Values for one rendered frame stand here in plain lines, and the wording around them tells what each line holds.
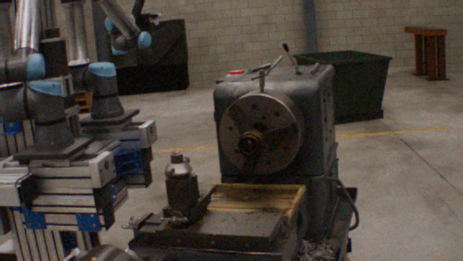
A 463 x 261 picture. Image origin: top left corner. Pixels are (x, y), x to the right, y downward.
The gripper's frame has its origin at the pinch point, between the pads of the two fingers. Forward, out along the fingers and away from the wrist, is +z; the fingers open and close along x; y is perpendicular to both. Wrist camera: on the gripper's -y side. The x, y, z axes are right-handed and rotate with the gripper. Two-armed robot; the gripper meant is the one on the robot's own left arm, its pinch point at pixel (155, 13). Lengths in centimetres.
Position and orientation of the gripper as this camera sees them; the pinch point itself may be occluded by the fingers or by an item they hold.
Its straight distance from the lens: 275.1
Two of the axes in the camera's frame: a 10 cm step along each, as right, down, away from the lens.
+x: 8.6, 1.8, -4.8
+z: 5.1, -2.4, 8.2
